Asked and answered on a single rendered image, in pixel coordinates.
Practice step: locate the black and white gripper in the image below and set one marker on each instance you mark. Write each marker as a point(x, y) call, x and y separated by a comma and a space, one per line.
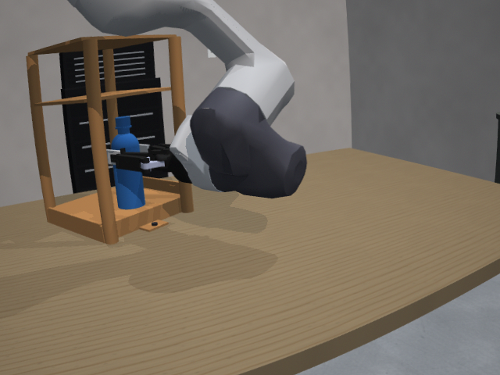
point(162, 158)

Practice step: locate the wooden shelving unit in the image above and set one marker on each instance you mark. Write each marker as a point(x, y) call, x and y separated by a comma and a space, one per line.
point(163, 198)

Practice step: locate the blue bottle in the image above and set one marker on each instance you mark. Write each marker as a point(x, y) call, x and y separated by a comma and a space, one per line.
point(129, 184)

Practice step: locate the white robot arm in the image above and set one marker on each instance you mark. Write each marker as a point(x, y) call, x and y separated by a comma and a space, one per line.
point(234, 136)

